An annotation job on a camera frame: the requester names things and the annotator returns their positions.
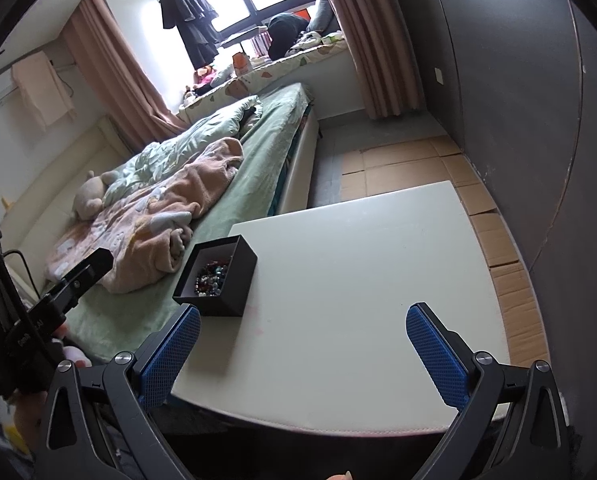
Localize pile of beaded bracelets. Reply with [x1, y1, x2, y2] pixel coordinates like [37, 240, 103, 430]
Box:
[192, 258, 230, 297]

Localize black jewelry box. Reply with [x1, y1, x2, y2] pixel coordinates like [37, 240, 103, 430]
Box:
[172, 235, 257, 318]

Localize left hand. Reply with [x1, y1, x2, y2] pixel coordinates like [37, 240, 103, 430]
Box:
[11, 322, 92, 454]

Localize green bed mattress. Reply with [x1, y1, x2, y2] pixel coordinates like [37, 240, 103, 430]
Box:
[46, 84, 312, 360]

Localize cream padded headboard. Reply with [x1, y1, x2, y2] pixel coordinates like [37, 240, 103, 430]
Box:
[0, 116, 130, 288]

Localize beige plush toy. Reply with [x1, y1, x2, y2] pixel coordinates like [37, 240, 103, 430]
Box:
[73, 170, 120, 221]

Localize pink fleece blanket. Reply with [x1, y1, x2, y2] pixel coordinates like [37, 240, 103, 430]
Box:
[44, 138, 244, 294]

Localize light green quilt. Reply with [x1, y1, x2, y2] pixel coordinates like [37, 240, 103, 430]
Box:
[103, 96, 263, 208]

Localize left pink curtain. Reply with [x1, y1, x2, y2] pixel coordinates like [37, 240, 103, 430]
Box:
[62, 0, 187, 152]

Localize pink curtain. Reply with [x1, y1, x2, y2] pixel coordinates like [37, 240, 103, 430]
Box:
[330, 0, 425, 119]
[62, 0, 187, 152]

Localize beige hanging towel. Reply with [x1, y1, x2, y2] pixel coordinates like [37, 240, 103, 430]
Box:
[11, 51, 76, 130]

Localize flattened cardboard sheets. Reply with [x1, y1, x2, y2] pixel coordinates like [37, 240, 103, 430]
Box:
[340, 136, 549, 365]

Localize patterned window seat cushion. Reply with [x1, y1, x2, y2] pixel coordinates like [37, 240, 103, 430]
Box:
[176, 36, 349, 124]

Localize orange item on sill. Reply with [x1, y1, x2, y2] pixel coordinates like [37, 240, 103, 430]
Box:
[232, 52, 252, 77]

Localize dark hanging clothes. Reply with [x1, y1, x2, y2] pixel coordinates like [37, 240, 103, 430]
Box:
[160, 0, 220, 70]

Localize black bag on sill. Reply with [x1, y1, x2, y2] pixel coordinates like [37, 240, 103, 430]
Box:
[267, 12, 309, 61]

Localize grey pillow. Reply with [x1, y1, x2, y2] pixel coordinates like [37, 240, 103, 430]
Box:
[306, 0, 340, 36]

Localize right pink curtain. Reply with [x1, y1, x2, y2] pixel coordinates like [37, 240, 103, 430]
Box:
[330, 0, 425, 119]

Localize white wall socket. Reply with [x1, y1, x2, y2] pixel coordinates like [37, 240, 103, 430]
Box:
[434, 67, 444, 86]

